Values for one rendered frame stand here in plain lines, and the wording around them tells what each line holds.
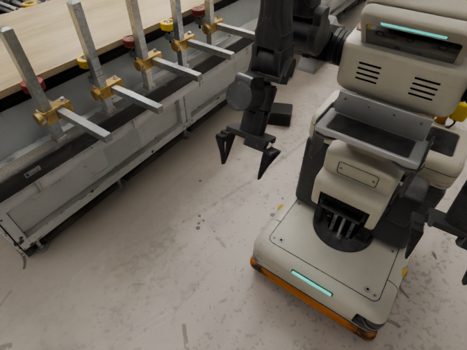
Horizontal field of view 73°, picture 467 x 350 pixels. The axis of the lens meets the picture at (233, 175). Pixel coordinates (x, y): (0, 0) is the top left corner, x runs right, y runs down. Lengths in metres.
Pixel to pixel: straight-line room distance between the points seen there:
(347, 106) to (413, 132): 0.16
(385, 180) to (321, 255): 0.60
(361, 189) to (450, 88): 0.38
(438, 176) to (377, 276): 0.50
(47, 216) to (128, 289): 0.60
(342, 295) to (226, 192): 0.96
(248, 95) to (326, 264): 1.01
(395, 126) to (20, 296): 1.78
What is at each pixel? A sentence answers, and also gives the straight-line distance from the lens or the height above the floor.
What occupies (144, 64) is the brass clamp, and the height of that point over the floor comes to 0.84.
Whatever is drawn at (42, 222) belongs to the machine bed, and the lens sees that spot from 1.94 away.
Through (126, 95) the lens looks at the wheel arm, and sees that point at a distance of 1.42.
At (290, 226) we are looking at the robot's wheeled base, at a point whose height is 0.28.
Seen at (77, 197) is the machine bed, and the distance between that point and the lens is 1.97.
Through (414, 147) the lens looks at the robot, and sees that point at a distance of 0.84.
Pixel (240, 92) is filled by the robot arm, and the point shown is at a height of 1.20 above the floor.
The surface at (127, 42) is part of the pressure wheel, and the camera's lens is 1.66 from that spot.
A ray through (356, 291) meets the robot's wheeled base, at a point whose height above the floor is 0.28.
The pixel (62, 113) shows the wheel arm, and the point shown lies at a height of 0.84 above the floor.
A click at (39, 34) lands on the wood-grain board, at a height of 0.90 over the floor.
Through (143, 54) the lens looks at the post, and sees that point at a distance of 1.58.
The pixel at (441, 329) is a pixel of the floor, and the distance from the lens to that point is 1.85.
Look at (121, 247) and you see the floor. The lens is 1.88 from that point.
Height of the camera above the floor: 1.52
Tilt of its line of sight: 46 degrees down
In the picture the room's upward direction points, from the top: straight up
